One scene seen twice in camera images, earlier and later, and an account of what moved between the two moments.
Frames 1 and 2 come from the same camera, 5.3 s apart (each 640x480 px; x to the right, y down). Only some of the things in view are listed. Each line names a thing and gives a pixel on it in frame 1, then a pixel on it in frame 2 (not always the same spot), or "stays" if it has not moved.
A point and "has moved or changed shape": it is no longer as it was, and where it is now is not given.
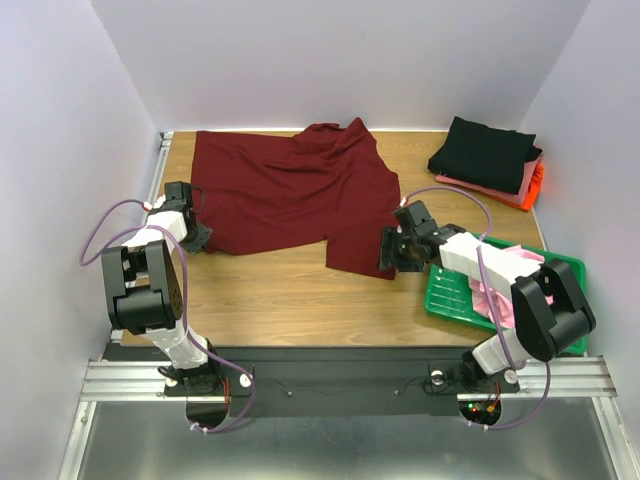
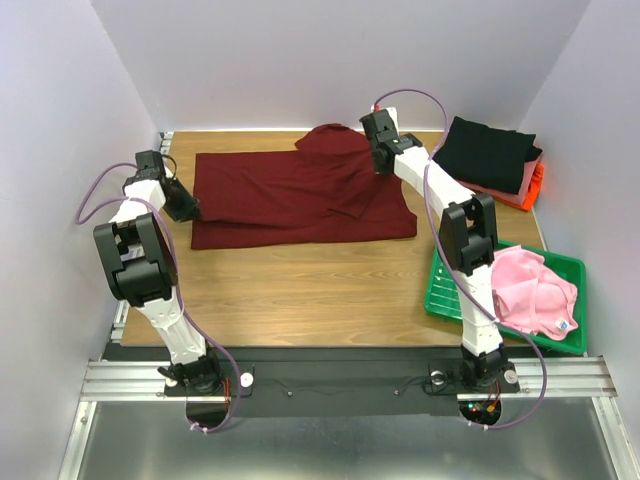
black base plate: (329, 382) stays
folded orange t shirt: (532, 194) stays
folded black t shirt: (491, 156) stays
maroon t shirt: (319, 186) has moved or changed shape
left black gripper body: (198, 236) -> (183, 204)
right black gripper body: (391, 248) -> (380, 159)
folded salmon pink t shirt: (519, 199) stays
